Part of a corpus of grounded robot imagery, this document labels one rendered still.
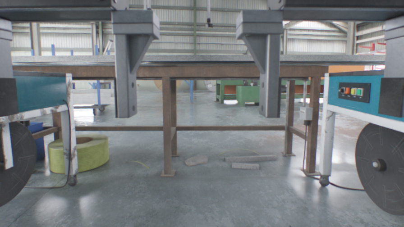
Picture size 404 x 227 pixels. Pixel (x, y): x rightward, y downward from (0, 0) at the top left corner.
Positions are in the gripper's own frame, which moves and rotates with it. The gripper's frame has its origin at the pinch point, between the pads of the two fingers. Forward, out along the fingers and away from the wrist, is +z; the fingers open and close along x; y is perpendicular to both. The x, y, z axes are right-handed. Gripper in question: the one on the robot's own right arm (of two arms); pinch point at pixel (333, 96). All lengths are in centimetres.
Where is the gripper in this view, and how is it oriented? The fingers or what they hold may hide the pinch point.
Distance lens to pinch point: 25.2
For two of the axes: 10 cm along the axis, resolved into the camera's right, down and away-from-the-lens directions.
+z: 0.0, 9.9, 1.0
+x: 10.0, 0.0, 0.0
